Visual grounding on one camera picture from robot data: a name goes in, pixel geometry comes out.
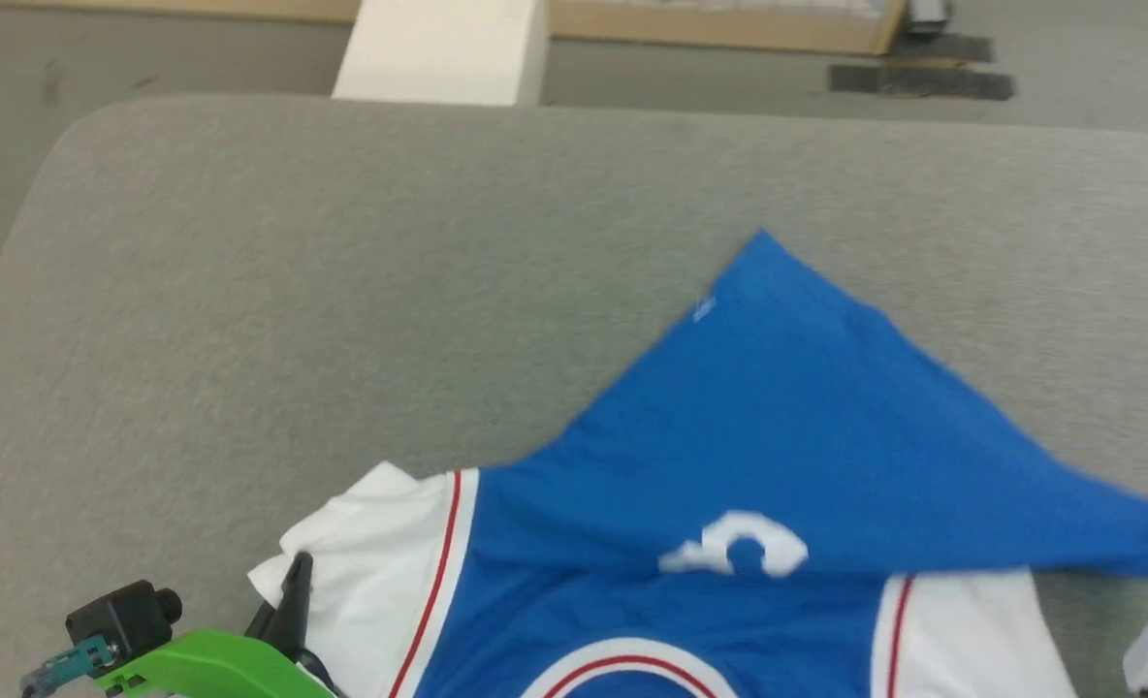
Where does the blue white basketball jersey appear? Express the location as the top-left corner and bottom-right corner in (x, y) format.
(247, 228), (1148, 698)

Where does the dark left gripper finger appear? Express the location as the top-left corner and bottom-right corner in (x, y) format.
(244, 599), (286, 643)
(281, 552), (316, 662)

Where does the metal screen foot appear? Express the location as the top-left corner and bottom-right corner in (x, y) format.
(907, 0), (954, 36)

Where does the white box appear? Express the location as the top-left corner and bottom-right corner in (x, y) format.
(332, 0), (552, 107)

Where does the black floor tape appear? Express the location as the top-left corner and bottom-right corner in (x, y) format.
(828, 34), (1017, 102)

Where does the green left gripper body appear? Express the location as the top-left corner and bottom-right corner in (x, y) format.
(94, 628), (339, 698)

